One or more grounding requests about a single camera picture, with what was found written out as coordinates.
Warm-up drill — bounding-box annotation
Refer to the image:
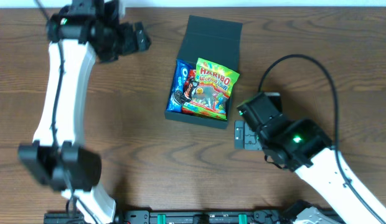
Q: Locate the red snack bag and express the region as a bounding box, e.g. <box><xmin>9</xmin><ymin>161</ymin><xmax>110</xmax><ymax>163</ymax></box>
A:
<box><xmin>184</xmin><ymin>69</ymin><xmax>196</xmax><ymax>90</ymax></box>

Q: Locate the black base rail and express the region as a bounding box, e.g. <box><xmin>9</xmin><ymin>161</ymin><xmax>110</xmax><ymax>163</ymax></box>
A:
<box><xmin>43</xmin><ymin>208</ymin><xmax>346</xmax><ymax>224</ymax></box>

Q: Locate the black box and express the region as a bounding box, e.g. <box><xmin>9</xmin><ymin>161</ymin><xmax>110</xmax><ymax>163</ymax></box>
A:
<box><xmin>164</xmin><ymin>15</ymin><xmax>243</xmax><ymax>129</ymax></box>

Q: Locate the green Haribo gummy bag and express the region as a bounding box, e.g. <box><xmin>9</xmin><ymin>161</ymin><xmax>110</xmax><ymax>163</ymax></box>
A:
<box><xmin>182</xmin><ymin>58</ymin><xmax>240</xmax><ymax>120</ymax></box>

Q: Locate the small black candy wrapper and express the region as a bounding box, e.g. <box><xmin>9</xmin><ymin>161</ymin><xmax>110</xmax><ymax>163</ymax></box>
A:
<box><xmin>171</xmin><ymin>80</ymin><xmax>199</xmax><ymax>105</ymax></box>

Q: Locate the blue Oreo cookie pack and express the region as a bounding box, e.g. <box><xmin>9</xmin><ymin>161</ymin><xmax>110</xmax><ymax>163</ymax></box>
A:
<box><xmin>166</xmin><ymin>59</ymin><xmax>192</xmax><ymax>113</ymax></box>

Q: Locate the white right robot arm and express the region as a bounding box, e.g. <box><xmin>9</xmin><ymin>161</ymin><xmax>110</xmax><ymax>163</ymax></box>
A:
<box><xmin>237</xmin><ymin>92</ymin><xmax>386</xmax><ymax>223</ymax></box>

